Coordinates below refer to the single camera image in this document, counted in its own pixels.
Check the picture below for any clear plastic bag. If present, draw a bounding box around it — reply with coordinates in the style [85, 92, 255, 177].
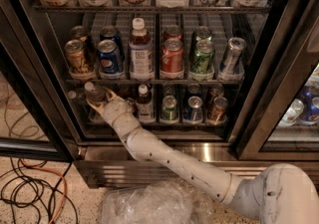
[102, 178, 214, 224]

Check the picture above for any bronze can bottom shelf front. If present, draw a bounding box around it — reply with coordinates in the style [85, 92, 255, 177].
[207, 97, 228, 122]

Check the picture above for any red can middle rear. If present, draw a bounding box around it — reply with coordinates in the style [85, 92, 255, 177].
[163, 25, 182, 40]

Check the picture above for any blue pepsi can front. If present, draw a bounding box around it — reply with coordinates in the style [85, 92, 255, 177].
[98, 40, 124, 74]

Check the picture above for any silver slim can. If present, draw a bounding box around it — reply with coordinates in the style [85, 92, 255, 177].
[219, 37, 246, 75]

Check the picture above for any dark can middle rear left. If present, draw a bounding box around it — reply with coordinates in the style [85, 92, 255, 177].
[70, 26, 95, 57]

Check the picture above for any green soda can front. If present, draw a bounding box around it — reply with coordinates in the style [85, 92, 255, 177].
[190, 39, 214, 75]

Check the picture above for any orange extension cable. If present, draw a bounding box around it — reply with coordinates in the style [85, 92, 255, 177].
[19, 157, 69, 224]

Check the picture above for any tall tea bottle white cap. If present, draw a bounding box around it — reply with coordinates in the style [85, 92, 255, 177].
[129, 18, 154, 81]

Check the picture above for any green can middle rear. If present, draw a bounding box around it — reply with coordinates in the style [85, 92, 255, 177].
[190, 26, 212, 52]

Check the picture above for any open fridge door left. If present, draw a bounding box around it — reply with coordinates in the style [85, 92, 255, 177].
[0, 5, 78, 162]

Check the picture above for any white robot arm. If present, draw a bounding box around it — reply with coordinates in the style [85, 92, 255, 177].
[88, 89, 319, 224]

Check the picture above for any blue can middle rear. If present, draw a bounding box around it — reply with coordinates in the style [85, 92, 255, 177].
[100, 25, 125, 59]

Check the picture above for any right fridge glass door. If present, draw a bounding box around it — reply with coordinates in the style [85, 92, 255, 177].
[228, 0, 319, 162]

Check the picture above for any gold brown can middle shelf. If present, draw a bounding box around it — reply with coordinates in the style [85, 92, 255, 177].
[64, 39, 94, 74]

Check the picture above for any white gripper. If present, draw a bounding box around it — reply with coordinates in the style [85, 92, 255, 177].
[86, 88, 141, 137]

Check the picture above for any small tea bottle bottom shelf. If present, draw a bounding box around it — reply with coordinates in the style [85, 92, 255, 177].
[136, 84, 156, 123]

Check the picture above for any copper can bottom shelf front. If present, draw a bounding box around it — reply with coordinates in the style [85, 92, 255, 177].
[126, 98, 137, 114]

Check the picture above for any black cable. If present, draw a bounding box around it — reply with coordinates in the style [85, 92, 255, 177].
[0, 157, 80, 224]

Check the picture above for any red soda can front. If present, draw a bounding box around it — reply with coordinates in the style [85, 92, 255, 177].
[160, 38, 183, 73]

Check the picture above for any green can bottom shelf front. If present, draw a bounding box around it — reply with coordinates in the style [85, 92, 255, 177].
[161, 95, 177, 121]

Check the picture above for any blue can bottom shelf front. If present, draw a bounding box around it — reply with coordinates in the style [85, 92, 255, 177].
[183, 96, 203, 123]

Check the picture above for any blue can behind right door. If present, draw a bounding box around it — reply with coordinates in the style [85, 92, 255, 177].
[298, 97, 319, 125]

